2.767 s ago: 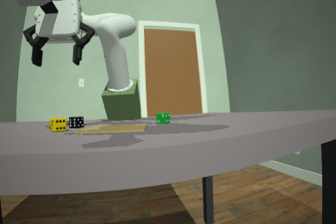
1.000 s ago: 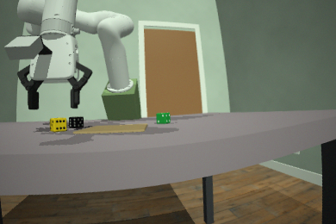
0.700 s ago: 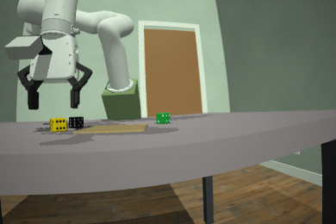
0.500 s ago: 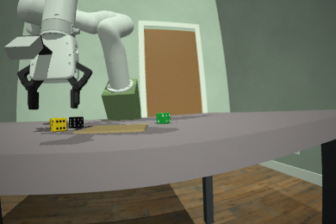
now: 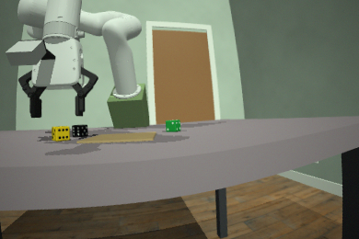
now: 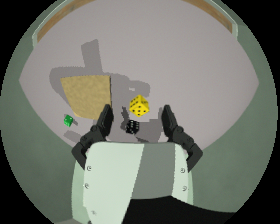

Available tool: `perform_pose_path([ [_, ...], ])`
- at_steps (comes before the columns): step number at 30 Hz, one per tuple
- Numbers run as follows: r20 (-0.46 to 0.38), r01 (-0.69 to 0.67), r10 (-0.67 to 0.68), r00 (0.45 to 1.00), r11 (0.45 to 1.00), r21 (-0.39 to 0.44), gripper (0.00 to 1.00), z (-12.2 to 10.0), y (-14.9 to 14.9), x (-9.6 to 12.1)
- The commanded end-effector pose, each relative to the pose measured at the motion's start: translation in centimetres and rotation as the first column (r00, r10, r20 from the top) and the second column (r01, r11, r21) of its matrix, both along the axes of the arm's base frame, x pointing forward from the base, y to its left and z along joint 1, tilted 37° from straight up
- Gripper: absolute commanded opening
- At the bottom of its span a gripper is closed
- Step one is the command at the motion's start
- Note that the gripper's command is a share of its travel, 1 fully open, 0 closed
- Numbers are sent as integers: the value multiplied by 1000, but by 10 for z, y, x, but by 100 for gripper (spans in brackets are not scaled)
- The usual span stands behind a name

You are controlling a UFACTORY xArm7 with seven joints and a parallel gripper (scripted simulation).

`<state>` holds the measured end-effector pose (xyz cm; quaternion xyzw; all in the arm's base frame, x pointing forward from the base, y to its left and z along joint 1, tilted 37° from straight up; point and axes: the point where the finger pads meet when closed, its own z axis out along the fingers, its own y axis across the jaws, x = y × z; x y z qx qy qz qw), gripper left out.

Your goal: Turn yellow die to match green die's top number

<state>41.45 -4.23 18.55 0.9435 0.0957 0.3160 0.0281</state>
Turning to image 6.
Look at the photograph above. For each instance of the tan mat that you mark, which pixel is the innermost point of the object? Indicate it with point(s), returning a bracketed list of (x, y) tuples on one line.
[(87, 95)]

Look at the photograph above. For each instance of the yellow die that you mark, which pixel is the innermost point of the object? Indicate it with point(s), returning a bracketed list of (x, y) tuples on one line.
[(139, 106)]

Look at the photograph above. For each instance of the green die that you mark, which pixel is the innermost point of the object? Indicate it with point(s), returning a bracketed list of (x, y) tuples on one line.
[(68, 120)]

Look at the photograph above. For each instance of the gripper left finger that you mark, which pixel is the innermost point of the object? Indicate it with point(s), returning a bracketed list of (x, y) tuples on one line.
[(97, 133)]

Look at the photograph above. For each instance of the black die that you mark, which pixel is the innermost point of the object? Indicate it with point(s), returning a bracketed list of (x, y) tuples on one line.
[(132, 127)]

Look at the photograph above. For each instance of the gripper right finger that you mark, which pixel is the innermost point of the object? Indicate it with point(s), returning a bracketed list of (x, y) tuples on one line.
[(176, 133)]

